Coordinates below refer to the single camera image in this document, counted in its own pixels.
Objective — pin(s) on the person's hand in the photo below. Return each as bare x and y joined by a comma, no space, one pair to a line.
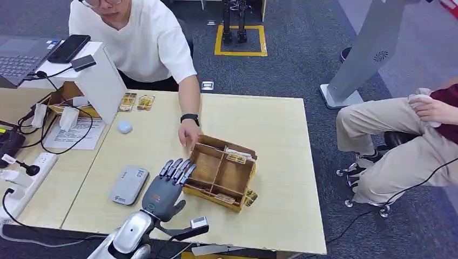
188,136

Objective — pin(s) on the white round puck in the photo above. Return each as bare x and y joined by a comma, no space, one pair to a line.
125,127

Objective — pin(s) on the black wheeled office chair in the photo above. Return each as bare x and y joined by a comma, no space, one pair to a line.
399,139

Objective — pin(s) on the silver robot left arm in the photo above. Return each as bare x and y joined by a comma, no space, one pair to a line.
130,232

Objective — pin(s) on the white power strip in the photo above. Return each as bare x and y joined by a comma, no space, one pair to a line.
25,189

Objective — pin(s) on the white post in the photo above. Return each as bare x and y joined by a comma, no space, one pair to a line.
263,10

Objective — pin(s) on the dark round floor object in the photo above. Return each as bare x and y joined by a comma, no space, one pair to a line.
345,53

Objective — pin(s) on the grey flat pocket device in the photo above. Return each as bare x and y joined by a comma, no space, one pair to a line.
128,185

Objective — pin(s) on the white handheld object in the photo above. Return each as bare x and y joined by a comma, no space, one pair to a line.
417,98

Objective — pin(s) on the gold card in sleeve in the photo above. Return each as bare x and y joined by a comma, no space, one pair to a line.
236,158

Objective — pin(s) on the silver floor socket plate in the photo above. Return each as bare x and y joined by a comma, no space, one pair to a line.
207,85

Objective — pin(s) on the black robot legs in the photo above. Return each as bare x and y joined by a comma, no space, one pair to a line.
242,35

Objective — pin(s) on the black round-headed plug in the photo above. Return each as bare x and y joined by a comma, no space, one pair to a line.
33,170

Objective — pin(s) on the white desk riser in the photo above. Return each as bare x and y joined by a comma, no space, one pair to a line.
103,85

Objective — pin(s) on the red striped object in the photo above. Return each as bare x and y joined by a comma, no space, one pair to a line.
451,6

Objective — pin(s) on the brown cardboard box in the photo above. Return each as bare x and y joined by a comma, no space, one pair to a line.
66,93

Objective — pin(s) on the black smartphone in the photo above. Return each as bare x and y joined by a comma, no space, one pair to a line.
69,48

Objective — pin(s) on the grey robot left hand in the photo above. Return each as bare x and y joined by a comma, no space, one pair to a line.
163,196

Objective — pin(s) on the small black adapter box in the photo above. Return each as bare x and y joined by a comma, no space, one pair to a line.
83,62

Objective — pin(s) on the seated person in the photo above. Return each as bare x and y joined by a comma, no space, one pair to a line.
393,157

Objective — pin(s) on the dark grey laptop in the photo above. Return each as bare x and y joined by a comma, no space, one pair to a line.
18,57

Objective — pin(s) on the seated person's hand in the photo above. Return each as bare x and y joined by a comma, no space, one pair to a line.
434,110

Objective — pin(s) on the black desk device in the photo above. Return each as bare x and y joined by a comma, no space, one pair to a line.
10,144

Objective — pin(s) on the white card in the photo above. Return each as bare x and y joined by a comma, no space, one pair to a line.
243,153

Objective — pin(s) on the wooden card box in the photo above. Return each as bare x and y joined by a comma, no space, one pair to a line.
218,178

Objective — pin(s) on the black wristwatch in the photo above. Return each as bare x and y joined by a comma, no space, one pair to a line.
189,118

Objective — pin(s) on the yellow floor tape square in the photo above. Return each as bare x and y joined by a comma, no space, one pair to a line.
240,53

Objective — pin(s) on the grey pillar stand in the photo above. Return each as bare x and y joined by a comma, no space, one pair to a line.
368,50

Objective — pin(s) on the black camera bracket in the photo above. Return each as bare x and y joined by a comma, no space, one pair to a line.
179,234

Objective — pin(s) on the small silver floor plate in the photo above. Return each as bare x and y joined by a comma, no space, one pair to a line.
211,22

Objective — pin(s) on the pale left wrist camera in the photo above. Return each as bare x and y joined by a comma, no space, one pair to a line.
199,222

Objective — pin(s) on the printed paper sheet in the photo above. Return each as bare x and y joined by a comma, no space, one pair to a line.
77,136

